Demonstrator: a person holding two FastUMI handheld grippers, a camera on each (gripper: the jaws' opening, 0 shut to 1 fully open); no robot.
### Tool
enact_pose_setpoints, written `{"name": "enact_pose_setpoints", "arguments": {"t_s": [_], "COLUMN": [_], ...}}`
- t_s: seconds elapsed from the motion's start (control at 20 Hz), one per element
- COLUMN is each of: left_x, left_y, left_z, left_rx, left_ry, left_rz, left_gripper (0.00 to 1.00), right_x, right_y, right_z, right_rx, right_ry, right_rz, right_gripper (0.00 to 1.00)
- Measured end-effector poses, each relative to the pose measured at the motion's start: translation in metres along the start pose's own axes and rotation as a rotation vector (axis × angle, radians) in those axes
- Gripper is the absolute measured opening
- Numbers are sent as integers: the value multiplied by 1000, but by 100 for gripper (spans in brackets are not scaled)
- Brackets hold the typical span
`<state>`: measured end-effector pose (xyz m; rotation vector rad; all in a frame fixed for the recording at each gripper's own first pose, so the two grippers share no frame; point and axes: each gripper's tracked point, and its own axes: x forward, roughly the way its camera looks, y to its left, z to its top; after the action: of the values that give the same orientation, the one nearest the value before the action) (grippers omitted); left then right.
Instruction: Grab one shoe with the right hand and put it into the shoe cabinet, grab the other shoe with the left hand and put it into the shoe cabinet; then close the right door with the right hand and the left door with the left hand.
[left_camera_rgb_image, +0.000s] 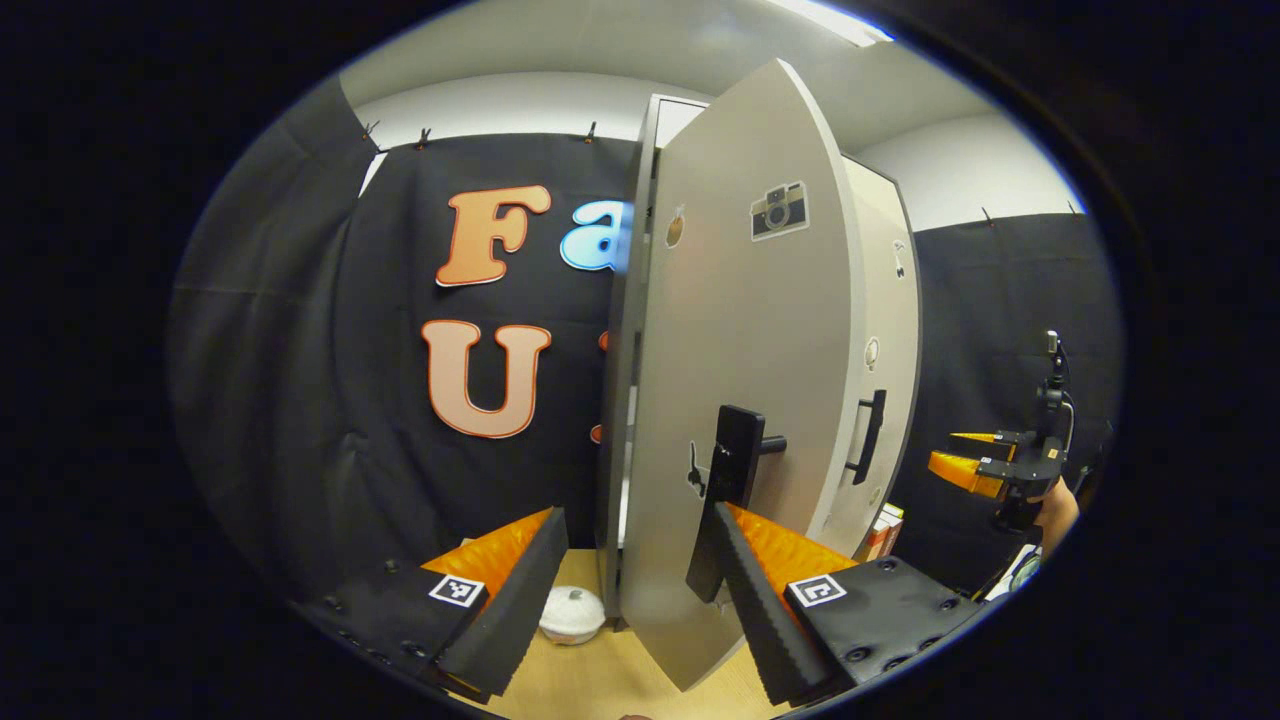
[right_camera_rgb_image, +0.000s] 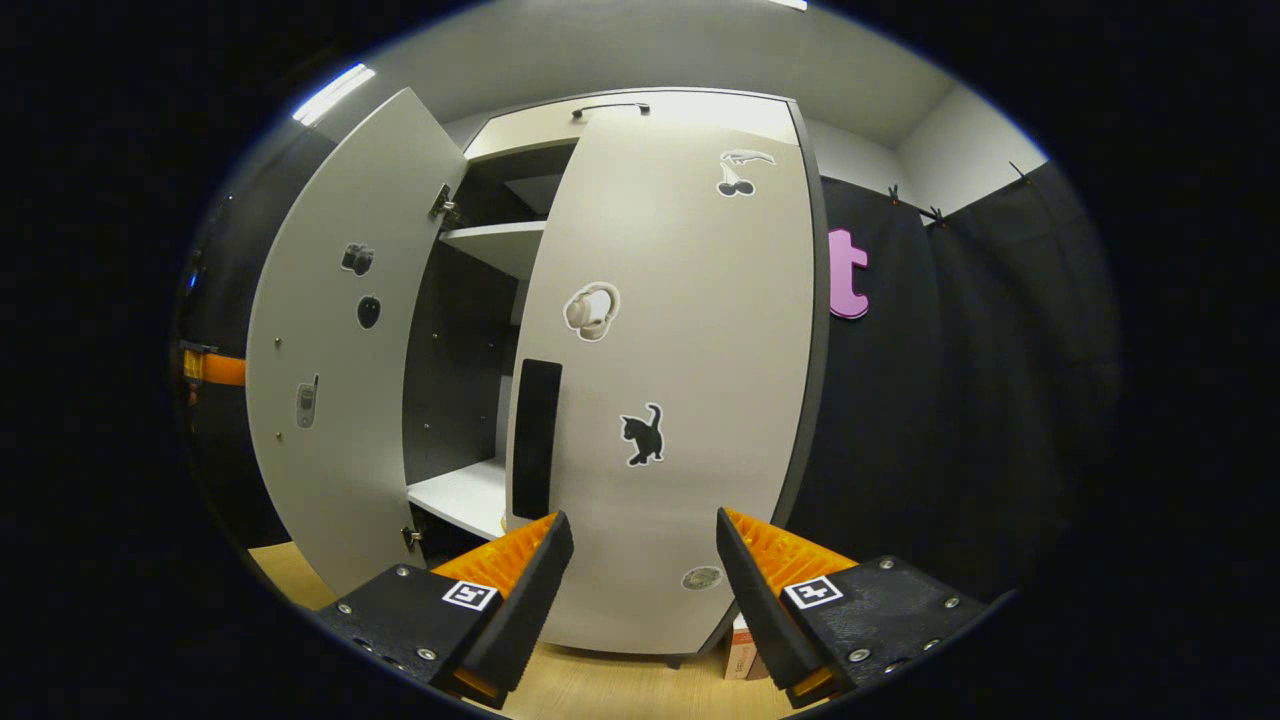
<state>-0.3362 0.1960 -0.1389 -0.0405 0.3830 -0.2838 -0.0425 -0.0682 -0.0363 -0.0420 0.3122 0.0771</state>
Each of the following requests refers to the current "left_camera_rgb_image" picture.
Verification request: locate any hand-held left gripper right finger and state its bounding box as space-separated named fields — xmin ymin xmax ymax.
xmin=716 ymin=503 xmax=991 ymax=706

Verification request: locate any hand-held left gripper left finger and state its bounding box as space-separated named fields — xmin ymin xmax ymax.
xmin=285 ymin=507 xmax=569 ymax=701

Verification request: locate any white cabinet door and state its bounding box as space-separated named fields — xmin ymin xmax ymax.
xmin=805 ymin=155 xmax=921 ymax=559
xmin=620 ymin=58 xmax=863 ymax=693

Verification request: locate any white shoe cabinet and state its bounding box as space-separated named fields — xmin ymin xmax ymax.
xmin=598 ymin=93 xmax=921 ymax=621

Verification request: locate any white round lidded pot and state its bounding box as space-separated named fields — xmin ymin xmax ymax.
xmin=540 ymin=587 xmax=607 ymax=646

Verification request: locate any black backdrop cloth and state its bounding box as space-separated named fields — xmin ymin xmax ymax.
xmin=165 ymin=75 xmax=1126 ymax=601

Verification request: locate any ceiling light panel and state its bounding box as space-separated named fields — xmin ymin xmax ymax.
xmin=770 ymin=0 xmax=894 ymax=48

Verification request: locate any black right door handle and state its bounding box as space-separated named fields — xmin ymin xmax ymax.
xmin=846 ymin=389 xmax=888 ymax=486

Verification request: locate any black door handle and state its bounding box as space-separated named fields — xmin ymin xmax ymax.
xmin=686 ymin=405 xmax=788 ymax=604
xmin=846 ymin=389 xmax=888 ymax=486

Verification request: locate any black left door handle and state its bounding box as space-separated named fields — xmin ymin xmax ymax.
xmin=686 ymin=405 xmax=788 ymax=604

